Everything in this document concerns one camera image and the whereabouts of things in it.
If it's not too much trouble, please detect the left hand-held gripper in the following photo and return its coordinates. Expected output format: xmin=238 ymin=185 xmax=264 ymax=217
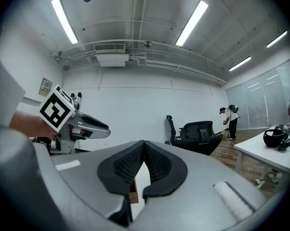
xmin=37 ymin=84 xmax=112 ymax=154

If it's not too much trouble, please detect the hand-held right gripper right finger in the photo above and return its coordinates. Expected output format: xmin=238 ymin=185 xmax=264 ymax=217
xmin=128 ymin=140 xmax=268 ymax=231

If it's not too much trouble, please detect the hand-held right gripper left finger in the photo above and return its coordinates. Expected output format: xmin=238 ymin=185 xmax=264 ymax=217
xmin=32 ymin=140 xmax=145 ymax=231

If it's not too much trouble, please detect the brown wooden compartment box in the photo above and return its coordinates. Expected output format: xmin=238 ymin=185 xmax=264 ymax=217
xmin=129 ymin=180 xmax=139 ymax=205

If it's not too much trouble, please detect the person's left forearm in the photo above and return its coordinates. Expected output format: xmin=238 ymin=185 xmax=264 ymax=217
xmin=9 ymin=110 xmax=58 ymax=141

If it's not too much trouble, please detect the aluminium ladder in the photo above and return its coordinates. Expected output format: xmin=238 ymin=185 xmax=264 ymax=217
xmin=70 ymin=92 xmax=84 ymax=105

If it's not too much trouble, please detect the low black office chair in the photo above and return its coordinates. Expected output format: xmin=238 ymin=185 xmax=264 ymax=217
xmin=170 ymin=120 xmax=224 ymax=156

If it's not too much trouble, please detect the white square table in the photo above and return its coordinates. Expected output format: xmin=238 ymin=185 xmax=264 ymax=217
xmin=130 ymin=161 xmax=151 ymax=221

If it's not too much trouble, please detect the tall black office chair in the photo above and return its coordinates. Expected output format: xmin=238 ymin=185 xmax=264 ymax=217
xmin=165 ymin=115 xmax=182 ymax=144

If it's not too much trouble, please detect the white long table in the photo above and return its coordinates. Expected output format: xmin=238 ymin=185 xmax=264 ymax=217
xmin=233 ymin=126 xmax=290 ymax=182

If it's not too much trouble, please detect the white ceiling air conditioner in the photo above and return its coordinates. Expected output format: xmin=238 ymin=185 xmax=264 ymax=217
xmin=94 ymin=43 xmax=130 ymax=67

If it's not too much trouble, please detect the black headset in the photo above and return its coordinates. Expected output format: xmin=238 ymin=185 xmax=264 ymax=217
xmin=263 ymin=128 xmax=290 ymax=149

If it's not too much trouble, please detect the ceiling strip light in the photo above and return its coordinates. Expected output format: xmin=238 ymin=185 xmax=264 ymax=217
xmin=50 ymin=0 xmax=79 ymax=45
xmin=175 ymin=0 xmax=209 ymax=47
xmin=266 ymin=30 xmax=289 ymax=49
xmin=228 ymin=56 xmax=252 ymax=72

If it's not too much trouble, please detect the grey wall electrical panel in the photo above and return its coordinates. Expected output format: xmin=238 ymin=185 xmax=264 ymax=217
xmin=38 ymin=77 xmax=53 ymax=97

